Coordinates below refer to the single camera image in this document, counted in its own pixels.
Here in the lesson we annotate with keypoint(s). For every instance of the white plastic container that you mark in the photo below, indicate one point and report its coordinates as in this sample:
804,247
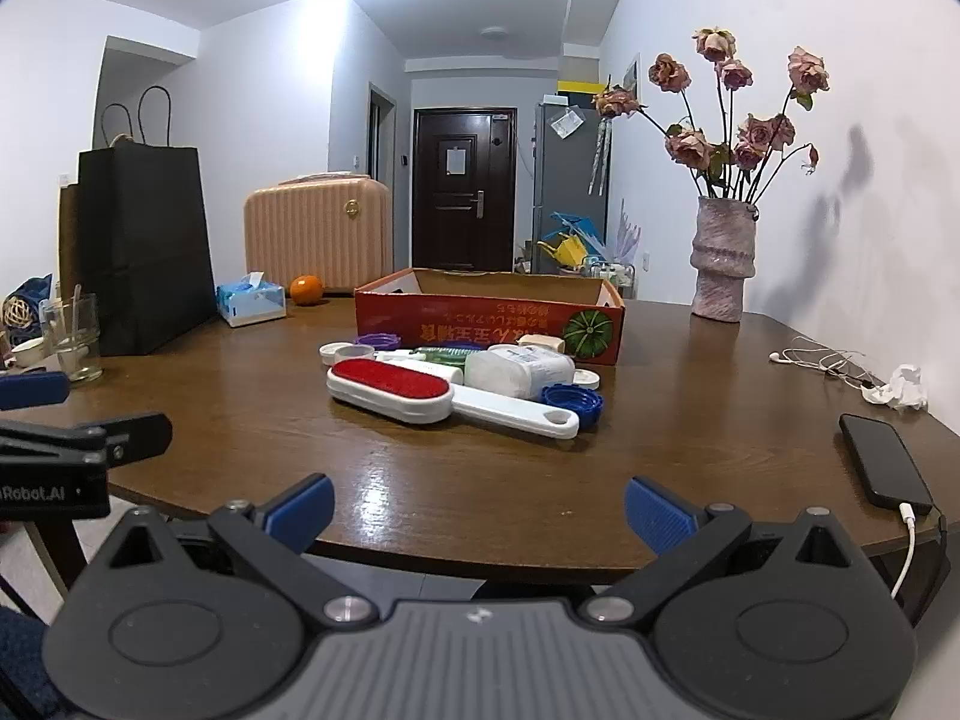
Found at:
517,371

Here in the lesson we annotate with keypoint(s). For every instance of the white cup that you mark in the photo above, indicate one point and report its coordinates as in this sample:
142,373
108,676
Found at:
30,352

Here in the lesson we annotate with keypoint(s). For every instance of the clear drinking glass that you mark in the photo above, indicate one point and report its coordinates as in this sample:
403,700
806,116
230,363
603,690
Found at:
71,341

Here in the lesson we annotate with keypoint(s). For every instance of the black paper bag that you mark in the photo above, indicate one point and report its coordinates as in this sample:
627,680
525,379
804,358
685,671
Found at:
142,255

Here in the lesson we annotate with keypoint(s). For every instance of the white bottle cap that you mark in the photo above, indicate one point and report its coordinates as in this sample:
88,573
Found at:
586,379
341,352

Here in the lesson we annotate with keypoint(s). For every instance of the crumpled white tissue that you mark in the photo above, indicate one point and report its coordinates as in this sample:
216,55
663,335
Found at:
907,388

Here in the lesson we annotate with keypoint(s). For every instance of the grey side door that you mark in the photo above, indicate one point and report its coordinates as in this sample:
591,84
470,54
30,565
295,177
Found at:
379,136

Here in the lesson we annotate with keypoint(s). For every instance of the white earphones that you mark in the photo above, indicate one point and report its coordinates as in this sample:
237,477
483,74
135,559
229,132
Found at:
821,364

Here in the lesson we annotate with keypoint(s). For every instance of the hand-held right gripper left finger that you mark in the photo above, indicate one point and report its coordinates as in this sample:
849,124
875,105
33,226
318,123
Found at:
301,510

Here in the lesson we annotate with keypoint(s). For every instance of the round ceiling lamp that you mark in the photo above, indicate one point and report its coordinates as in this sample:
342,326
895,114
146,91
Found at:
495,31

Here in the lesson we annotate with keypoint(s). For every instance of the blue and yellow toys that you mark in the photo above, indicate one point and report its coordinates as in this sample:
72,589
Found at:
570,244

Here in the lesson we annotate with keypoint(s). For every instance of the dark brown entrance door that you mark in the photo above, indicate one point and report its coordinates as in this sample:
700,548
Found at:
463,191

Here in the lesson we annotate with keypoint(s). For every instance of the yellow box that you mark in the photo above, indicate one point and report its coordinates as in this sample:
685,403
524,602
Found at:
579,83

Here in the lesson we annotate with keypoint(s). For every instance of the small storage rack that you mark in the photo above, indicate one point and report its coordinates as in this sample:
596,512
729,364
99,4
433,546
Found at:
616,270

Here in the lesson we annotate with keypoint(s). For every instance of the textured pink vase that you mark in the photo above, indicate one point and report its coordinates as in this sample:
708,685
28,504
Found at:
724,262

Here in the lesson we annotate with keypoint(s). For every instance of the blue bag with woven ball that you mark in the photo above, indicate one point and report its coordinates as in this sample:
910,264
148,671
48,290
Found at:
26,304

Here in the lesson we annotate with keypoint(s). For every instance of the green spray bottle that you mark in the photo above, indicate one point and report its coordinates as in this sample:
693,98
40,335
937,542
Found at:
439,352

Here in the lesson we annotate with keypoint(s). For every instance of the grey refrigerator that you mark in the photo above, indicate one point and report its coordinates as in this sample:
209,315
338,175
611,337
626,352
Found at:
570,180

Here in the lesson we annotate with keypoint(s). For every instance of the orange fruit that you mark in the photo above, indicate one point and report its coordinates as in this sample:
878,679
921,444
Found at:
306,289

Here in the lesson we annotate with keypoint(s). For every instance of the blue tissue box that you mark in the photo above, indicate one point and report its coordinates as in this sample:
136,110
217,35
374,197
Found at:
251,304

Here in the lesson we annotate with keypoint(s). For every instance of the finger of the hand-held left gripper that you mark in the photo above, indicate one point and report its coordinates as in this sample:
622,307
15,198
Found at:
34,388
139,435

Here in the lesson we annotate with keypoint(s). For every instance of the blue bottle cap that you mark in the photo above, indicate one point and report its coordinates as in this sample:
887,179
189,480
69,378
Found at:
574,401

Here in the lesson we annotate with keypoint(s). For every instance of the orange cardboard box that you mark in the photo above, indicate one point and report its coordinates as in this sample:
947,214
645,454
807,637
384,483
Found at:
487,315

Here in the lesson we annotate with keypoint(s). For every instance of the purple bottle cap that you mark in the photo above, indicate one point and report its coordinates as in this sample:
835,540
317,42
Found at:
375,340

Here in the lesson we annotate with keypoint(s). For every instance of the pink ribbed suitcase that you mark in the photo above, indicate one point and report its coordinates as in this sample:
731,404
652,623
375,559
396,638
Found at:
319,236

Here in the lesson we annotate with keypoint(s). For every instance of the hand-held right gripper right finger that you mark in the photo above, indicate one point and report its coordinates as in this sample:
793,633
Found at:
660,517

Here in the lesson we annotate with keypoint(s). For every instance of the dried pink roses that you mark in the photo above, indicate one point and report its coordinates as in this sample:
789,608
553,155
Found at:
739,127

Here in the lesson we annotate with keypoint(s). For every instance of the dark blue cloth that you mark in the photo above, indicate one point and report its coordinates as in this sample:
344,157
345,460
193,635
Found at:
19,660

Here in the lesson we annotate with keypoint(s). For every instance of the red and white lint brush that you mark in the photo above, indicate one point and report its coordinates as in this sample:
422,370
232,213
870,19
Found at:
420,390

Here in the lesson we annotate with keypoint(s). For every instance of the framed wall picture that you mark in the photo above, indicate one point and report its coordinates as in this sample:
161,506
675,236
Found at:
631,76

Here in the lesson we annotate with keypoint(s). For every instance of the black smartphone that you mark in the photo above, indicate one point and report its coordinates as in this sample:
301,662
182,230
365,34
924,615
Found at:
885,469

